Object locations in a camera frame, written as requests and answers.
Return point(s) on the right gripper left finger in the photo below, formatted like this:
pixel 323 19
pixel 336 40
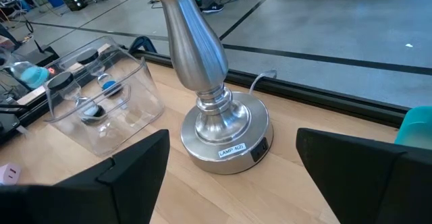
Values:
pixel 101 200

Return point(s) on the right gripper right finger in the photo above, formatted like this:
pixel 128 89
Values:
pixel 371 190

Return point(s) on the teal plastic tray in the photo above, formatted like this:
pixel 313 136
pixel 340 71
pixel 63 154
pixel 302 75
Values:
pixel 416 129

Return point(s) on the pink power adapter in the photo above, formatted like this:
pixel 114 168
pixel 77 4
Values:
pixel 9 174

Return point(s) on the white sand hourglass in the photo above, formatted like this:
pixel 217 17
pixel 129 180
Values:
pixel 60 81

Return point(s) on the light blue sand hourglass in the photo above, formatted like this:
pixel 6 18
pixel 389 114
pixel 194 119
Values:
pixel 87 57

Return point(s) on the clear plastic bin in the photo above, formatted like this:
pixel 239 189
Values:
pixel 141 109

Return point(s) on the black clamp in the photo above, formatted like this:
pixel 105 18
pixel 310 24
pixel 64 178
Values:
pixel 150 45

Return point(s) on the silver table lamp white shade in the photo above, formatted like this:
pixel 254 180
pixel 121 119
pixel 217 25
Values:
pixel 202 48

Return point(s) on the person's shoe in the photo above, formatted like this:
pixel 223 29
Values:
pixel 212 8

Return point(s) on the black aluminium table frame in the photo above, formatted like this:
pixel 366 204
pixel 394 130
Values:
pixel 320 99

